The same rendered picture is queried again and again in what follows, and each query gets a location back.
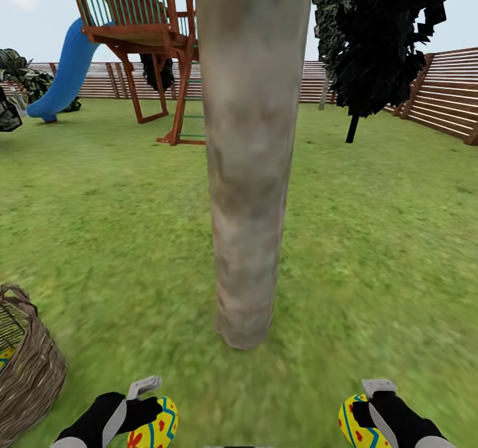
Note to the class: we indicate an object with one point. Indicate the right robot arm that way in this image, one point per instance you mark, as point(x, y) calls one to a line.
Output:
point(399, 424)

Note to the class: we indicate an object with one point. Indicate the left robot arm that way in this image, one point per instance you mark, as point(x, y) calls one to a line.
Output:
point(110, 415)

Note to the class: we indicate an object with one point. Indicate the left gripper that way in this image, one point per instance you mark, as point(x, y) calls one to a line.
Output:
point(146, 411)

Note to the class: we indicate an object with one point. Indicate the wicker basket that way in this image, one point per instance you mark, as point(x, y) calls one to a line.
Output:
point(43, 380)

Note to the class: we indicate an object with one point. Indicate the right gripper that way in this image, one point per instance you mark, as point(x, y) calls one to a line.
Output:
point(362, 414)

